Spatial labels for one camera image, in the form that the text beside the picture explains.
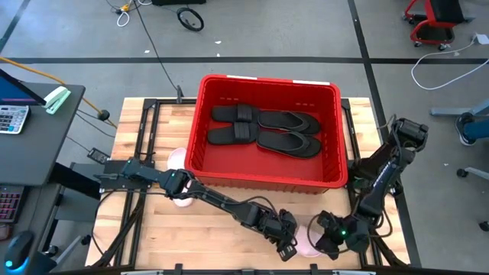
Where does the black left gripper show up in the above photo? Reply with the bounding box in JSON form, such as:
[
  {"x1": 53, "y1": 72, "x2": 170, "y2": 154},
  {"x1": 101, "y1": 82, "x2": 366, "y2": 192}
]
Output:
[{"x1": 263, "y1": 208, "x2": 300, "y2": 264}]

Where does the pink slide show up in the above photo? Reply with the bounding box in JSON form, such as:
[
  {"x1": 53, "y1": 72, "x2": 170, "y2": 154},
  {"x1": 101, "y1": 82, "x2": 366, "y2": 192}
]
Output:
[
  {"x1": 167, "y1": 147, "x2": 195, "y2": 209},
  {"x1": 295, "y1": 225, "x2": 326, "y2": 258}
]

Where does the black flip-flop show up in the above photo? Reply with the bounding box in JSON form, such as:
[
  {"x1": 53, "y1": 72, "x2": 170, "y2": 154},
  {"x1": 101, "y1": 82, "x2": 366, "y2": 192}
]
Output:
[
  {"x1": 256, "y1": 130, "x2": 323, "y2": 160},
  {"x1": 257, "y1": 110, "x2": 322, "y2": 136}
]

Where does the black strap slide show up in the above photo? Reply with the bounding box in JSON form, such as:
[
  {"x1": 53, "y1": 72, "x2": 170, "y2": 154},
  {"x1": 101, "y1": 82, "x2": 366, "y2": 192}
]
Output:
[
  {"x1": 206, "y1": 121, "x2": 262, "y2": 147},
  {"x1": 210, "y1": 103, "x2": 262, "y2": 125}
]

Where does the red plastic bin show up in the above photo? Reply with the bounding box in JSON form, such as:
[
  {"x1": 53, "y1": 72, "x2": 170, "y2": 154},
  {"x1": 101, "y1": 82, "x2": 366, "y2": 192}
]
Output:
[{"x1": 184, "y1": 73, "x2": 350, "y2": 196}]

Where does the long white tape strip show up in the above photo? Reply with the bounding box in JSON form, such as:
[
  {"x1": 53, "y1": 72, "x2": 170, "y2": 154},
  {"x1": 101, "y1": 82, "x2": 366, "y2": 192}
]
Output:
[{"x1": 292, "y1": 79, "x2": 331, "y2": 86}]

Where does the grey office chair base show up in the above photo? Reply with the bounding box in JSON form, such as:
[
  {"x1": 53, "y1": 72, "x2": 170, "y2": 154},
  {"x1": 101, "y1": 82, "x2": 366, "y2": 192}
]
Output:
[{"x1": 429, "y1": 99, "x2": 489, "y2": 232}]

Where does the person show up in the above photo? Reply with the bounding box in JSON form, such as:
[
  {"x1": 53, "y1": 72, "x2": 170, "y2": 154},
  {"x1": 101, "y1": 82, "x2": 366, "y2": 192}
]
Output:
[{"x1": 454, "y1": 112, "x2": 489, "y2": 147}]

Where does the black power adapter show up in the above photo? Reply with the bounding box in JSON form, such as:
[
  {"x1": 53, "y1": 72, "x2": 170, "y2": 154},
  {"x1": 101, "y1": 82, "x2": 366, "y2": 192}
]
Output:
[{"x1": 86, "y1": 147, "x2": 112, "y2": 166}]

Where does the red black rolling stool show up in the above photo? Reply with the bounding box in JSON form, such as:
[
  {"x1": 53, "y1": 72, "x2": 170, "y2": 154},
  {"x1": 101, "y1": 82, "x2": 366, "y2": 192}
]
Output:
[{"x1": 401, "y1": 0, "x2": 477, "y2": 52}]

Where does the black computer case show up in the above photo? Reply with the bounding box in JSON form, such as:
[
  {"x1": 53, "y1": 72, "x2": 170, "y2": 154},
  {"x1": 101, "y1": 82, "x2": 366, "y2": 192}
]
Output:
[{"x1": 151, "y1": 0, "x2": 208, "y2": 7}]

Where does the black desk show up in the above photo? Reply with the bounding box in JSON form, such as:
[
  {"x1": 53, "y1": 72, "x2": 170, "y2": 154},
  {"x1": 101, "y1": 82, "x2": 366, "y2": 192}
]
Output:
[{"x1": 0, "y1": 82, "x2": 87, "y2": 275}]

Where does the mint green stapler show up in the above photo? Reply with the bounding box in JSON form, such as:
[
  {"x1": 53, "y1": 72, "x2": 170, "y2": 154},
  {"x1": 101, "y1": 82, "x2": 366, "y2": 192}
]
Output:
[{"x1": 42, "y1": 86, "x2": 72, "y2": 115}]

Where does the black mouse blue light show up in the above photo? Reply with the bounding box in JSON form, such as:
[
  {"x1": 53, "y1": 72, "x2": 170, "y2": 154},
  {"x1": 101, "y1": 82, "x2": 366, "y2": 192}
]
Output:
[{"x1": 3, "y1": 230, "x2": 35, "y2": 273}]

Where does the backlit black keyboard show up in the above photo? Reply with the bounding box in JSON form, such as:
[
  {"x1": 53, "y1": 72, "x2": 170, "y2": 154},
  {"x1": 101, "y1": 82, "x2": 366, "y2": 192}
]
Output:
[{"x1": 0, "y1": 185, "x2": 26, "y2": 224}]

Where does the grey calculator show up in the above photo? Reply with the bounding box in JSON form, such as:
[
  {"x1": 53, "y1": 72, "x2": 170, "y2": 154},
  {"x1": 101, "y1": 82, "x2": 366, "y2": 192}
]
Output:
[{"x1": 0, "y1": 105, "x2": 31, "y2": 135}]

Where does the black monitor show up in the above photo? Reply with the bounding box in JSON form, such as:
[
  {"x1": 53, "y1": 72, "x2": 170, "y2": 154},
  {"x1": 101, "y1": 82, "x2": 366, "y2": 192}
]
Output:
[{"x1": 0, "y1": 68, "x2": 47, "y2": 107}]

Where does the long white cable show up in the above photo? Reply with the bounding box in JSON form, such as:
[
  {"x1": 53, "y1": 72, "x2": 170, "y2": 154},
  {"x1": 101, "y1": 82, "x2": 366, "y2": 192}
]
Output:
[{"x1": 410, "y1": 36, "x2": 489, "y2": 92}]

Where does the black aluminium frame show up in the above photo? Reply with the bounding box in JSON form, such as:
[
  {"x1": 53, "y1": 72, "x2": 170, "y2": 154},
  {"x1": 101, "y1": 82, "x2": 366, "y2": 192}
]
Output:
[{"x1": 91, "y1": 96, "x2": 412, "y2": 275}]

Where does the black floor cable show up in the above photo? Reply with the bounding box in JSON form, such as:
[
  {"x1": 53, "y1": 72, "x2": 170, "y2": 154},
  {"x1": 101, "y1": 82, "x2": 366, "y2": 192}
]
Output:
[{"x1": 131, "y1": 0, "x2": 185, "y2": 104}]

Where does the black cable coil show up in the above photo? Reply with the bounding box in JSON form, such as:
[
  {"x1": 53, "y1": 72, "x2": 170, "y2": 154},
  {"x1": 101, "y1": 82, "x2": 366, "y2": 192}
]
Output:
[{"x1": 176, "y1": 6, "x2": 205, "y2": 33}]

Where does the white floor cable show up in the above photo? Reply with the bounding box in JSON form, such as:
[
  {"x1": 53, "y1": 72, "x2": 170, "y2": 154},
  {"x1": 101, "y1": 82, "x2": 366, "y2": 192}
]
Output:
[{"x1": 115, "y1": 0, "x2": 154, "y2": 28}]

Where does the yellow cable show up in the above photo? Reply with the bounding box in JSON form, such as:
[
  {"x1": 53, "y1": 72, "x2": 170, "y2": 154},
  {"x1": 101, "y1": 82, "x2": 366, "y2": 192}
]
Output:
[{"x1": 0, "y1": 56, "x2": 118, "y2": 129}]

